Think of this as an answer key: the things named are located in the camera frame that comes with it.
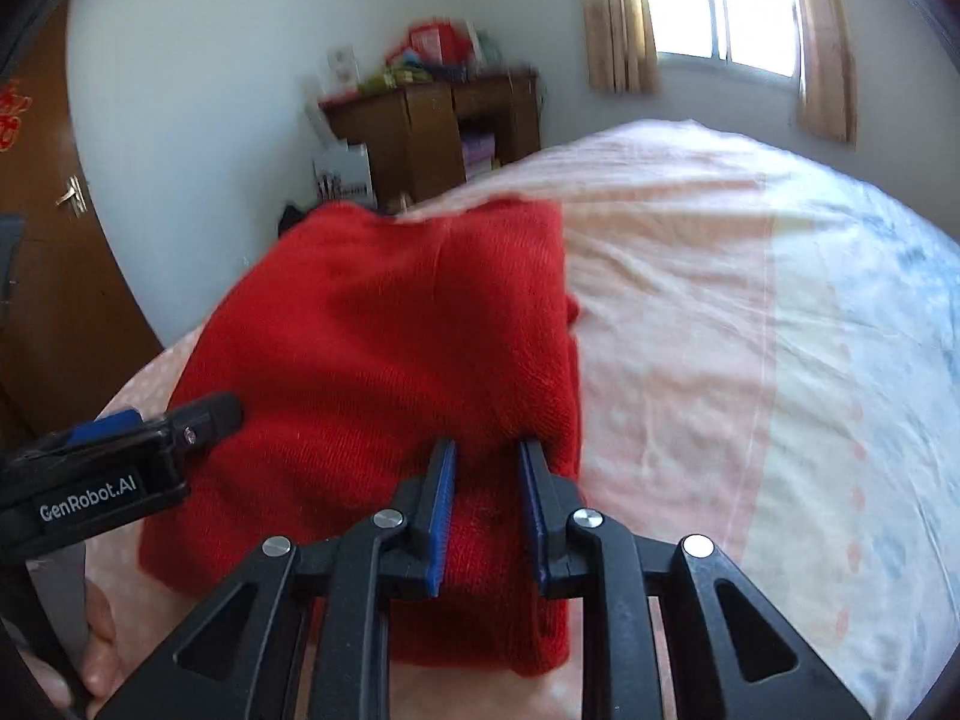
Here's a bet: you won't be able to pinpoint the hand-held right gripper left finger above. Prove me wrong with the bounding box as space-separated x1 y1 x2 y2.
94 436 458 720

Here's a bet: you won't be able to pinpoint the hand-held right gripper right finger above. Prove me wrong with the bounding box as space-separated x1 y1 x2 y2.
519 436 875 720

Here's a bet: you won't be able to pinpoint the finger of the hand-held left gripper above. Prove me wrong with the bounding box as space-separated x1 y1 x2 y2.
56 409 143 458
161 392 245 460

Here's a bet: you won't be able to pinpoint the red knit sweater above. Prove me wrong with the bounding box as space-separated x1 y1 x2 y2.
139 197 586 680

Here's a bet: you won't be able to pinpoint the person's left hand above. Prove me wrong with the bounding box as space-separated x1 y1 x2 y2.
15 581 121 706

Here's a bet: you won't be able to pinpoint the brown wooden door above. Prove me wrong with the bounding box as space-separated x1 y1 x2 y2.
0 0 166 451

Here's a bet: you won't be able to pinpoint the blue pink polka-dot bed sheet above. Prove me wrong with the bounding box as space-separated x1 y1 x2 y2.
90 118 960 720

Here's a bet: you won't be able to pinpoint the white bag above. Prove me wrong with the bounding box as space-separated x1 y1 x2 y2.
311 142 376 207

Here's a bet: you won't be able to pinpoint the red paper door decoration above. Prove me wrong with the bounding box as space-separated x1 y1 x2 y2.
0 79 25 155

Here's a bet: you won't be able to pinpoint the brown wooden desk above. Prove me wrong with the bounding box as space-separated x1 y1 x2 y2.
319 69 542 211

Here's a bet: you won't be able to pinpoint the purple boxes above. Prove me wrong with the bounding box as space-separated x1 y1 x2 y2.
459 131 497 181

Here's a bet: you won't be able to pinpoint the green packets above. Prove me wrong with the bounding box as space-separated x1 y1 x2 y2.
360 64 436 91

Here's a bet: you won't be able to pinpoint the red gift bag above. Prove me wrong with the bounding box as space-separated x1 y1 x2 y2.
386 22 477 68

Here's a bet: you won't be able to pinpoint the beige floral curtain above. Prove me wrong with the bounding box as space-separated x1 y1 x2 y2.
577 0 662 96
787 0 858 145

